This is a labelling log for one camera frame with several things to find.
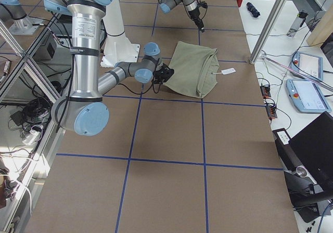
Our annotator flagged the white central pedestal column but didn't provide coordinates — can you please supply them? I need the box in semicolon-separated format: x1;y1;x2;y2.
101;0;140;68

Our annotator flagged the clear water bottle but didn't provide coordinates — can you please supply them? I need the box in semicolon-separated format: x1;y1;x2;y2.
287;10;308;37

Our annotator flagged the folded dark blue umbrella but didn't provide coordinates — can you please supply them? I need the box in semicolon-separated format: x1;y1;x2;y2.
246;2;260;18

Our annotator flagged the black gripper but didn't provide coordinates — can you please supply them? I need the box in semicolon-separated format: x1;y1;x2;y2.
188;8;204;32

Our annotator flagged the orange black electronics board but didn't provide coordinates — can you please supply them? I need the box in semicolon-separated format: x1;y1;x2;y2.
260;85;271;99

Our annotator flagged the near blue teach pendant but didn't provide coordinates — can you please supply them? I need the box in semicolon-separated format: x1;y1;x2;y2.
286;79;332;114

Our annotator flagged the far blue teach pendant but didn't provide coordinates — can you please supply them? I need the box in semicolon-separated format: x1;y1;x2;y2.
290;51;323;81

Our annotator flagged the olive green long-sleeve shirt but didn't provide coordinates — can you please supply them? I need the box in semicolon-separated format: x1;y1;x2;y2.
165;41;219;98

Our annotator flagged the black laptop computer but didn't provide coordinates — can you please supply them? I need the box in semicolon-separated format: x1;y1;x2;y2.
289;112;332;189

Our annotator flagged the blue teach pendant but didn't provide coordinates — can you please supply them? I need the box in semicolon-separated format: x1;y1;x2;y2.
290;51;323;81
286;79;332;114

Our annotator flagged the white paper hang tag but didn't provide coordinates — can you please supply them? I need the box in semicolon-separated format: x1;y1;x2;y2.
221;68;236;75

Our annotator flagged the aluminium frame post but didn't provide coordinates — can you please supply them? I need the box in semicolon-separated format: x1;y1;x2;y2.
249;0;287;64

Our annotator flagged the black box white label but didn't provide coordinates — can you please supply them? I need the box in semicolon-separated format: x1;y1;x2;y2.
272;128;302;172

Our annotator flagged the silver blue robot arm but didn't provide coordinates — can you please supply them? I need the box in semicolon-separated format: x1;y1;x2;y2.
43;0;167;136
157;0;208;32

